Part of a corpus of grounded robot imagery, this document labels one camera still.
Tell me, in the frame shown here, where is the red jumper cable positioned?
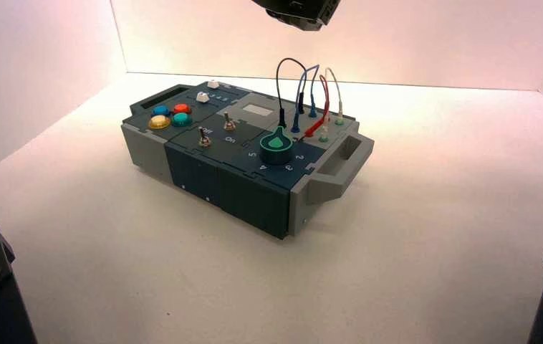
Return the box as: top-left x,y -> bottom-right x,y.
298,74 -> 331,142

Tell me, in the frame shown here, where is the black jumper cable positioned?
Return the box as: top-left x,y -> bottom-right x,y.
275,57 -> 307,130

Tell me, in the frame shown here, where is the dark blue grey task box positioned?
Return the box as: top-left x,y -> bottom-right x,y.
120,83 -> 375,240

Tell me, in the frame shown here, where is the white jumper cable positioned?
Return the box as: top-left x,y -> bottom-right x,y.
319,67 -> 345,143

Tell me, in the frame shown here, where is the yellow push button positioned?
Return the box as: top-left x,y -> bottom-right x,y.
148,115 -> 172,131

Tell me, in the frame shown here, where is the blue jumper cable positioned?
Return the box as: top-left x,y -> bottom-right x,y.
291,64 -> 320,133

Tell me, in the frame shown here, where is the black overhead device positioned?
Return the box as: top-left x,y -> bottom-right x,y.
251,0 -> 342,32

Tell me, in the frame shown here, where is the green rotary dial knob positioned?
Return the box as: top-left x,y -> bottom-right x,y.
259,125 -> 294,166

